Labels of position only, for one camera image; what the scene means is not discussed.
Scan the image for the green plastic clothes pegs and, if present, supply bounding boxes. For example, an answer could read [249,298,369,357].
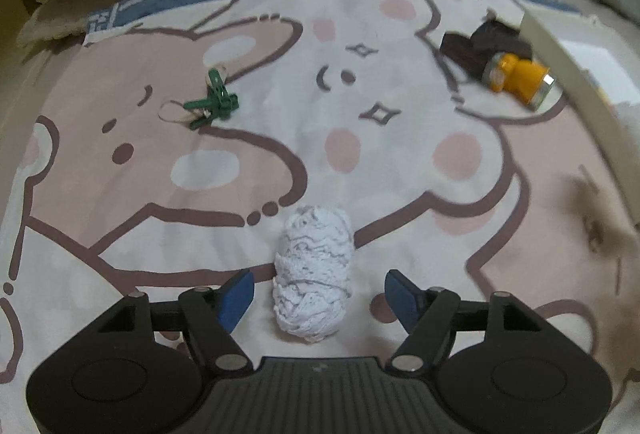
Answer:
[182,68,240,131]

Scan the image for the cartoon bear print cloth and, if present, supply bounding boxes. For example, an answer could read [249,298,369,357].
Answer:
[1,0,639,433]

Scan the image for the white yarn ball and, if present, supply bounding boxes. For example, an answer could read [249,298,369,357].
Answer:
[272,206,355,343]

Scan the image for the yellow headlamp with strap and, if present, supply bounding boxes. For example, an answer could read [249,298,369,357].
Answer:
[439,19,555,110]

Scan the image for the white shallow cardboard box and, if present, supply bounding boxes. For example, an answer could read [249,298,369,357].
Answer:
[521,5,639,223]

